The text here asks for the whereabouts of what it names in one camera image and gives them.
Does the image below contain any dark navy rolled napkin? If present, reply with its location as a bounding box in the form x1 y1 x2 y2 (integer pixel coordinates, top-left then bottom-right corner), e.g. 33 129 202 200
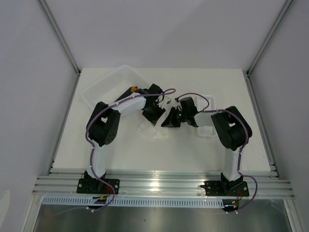
115 86 138 104

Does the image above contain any aluminium frame post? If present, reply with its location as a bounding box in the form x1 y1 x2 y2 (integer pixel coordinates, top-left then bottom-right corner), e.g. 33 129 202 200
36 0 81 75
246 0 296 78

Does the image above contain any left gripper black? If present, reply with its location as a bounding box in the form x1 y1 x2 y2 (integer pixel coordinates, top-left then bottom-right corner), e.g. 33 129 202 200
142 101 165 125

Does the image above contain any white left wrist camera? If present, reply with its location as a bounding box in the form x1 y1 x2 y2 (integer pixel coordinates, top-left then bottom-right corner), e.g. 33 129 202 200
161 96 171 106

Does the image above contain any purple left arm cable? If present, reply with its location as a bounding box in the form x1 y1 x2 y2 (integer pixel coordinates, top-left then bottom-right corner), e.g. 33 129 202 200
85 88 176 213

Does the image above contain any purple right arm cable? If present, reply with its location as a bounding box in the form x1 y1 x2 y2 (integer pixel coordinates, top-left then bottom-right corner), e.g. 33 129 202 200
175 93 259 211

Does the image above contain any right side aluminium rail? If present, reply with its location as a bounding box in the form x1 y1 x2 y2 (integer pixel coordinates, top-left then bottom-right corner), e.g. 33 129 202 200
242 71 281 180

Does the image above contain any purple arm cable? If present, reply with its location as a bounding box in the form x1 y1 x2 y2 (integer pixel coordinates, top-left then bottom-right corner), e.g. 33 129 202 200
85 88 176 213
175 93 259 211

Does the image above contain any aluminium mounting rail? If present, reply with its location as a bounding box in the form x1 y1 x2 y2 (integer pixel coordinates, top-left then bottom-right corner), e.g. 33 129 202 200
32 169 295 199

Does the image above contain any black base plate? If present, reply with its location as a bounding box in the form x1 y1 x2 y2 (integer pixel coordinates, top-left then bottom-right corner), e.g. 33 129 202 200
200 181 250 197
76 178 120 195

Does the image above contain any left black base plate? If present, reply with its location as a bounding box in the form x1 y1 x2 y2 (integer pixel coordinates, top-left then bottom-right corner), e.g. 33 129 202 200
76 178 120 195

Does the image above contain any large white plastic basket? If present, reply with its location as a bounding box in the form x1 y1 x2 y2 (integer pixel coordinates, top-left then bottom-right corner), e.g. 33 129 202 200
81 65 150 109

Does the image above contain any left aluminium frame post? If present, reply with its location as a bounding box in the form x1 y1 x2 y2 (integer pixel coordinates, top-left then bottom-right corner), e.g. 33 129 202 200
36 0 81 75

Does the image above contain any white paper napkin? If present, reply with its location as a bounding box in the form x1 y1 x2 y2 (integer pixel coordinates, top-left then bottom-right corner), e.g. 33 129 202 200
137 121 168 139

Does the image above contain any small white utensil tray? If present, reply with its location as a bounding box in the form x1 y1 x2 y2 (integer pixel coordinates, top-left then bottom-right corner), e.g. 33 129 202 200
196 95 217 138

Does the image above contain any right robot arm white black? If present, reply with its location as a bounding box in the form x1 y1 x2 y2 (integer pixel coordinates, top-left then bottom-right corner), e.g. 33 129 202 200
161 97 253 195

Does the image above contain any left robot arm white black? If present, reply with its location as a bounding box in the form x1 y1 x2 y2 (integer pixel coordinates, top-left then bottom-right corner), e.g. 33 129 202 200
83 84 167 193

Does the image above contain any right aluminium frame post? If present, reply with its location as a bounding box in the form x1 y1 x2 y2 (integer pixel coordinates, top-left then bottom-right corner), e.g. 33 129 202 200
246 0 296 78

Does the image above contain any white slotted cable duct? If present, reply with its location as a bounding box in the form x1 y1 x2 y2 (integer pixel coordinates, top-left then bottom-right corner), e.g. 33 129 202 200
42 196 224 208

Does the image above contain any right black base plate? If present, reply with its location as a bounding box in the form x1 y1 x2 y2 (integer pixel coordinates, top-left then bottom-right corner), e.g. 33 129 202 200
200 181 250 197

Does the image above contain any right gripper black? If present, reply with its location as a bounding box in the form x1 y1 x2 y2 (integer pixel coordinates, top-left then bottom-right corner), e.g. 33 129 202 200
161 107 188 128

